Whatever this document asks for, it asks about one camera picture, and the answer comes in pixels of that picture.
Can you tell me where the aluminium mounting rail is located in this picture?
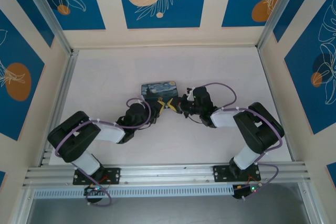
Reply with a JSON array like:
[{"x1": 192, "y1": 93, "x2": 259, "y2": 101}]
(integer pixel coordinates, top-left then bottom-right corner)
[{"x1": 22, "y1": 161, "x2": 312, "y2": 188}]

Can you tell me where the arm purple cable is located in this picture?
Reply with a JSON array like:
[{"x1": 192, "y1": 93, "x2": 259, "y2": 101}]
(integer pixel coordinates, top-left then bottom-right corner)
[
  {"x1": 193, "y1": 82, "x2": 285, "y2": 201},
  {"x1": 54, "y1": 97, "x2": 152, "y2": 206}
]

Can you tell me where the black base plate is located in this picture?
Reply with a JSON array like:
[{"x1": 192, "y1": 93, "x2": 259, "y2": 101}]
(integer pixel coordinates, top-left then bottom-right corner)
[
  {"x1": 72, "y1": 167, "x2": 121, "y2": 186},
  {"x1": 213, "y1": 165, "x2": 262, "y2": 183}
]

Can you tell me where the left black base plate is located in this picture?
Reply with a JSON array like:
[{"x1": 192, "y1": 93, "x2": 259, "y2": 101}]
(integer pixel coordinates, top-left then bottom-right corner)
[{"x1": 72, "y1": 167, "x2": 121, "y2": 186}]

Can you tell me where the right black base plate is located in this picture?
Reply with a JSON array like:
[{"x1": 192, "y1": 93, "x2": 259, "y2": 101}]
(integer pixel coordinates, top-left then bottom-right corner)
[{"x1": 213, "y1": 165, "x2": 262, "y2": 183}]

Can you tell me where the blue floral wall poster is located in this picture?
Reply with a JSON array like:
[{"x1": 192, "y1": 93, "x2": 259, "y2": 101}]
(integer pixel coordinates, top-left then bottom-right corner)
[
  {"x1": 222, "y1": 0, "x2": 291, "y2": 28},
  {"x1": 272, "y1": 0, "x2": 336, "y2": 44},
  {"x1": 0, "y1": 0, "x2": 55, "y2": 48},
  {"x1": 25, "y1": 0, "x2": 107, "y2": 31},
  {"x1": 284, "y1": 0, "x2": 336, "y2": 136},
  {"x1": 0, "y1": 9, "x2": 46, "y2": 142},
  {"x1": 116, "y1": 0, "x2": 209, "y2": 29}
]

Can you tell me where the aluminium table side rail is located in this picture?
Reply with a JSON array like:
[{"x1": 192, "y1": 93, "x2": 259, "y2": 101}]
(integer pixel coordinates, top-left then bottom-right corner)
[
  {"x1": 39, "y1": 49, "x2": 79, "y2": 167},
  {"x1": 257, "y1": 48, "x2": 296, "y2": 162}
]

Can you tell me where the grey slotted cable duct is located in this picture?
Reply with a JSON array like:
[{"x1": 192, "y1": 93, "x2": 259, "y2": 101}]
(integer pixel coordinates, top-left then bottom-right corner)
[{"x1": 33, "y1": 184, "x2": 236, "y2": 199}]

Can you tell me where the grey metal sheet panel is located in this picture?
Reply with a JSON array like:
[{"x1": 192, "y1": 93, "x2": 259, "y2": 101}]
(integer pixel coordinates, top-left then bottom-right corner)
[{"x1": 26, "y1": 194, "x2": 311, "y2": 224}]

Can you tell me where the aluminium frame post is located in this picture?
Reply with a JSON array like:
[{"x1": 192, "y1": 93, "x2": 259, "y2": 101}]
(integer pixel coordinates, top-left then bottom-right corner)
[
  {"x1": 256, "y1": 0, "x2": 302, "y2": 51},
  {"x1": 18, "y1": 0, "x2": 79, "y2": 56}
]

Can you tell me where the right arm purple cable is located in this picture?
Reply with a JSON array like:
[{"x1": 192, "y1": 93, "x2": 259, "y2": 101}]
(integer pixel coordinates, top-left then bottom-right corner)
[{"x1": 193, "y1": 82, "x2": 285, "y2": 201}]

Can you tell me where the starry night painted box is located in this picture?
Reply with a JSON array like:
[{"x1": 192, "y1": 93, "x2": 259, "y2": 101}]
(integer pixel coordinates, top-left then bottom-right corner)
[{"x1": 141, "y1": 80, "x2": 181, "y2": 103}]

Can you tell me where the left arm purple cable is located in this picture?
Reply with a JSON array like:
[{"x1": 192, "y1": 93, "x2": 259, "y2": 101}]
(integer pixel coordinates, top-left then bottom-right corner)
[{"x1": 54, "y1": 97, "x2": 152, "y2": 206}]

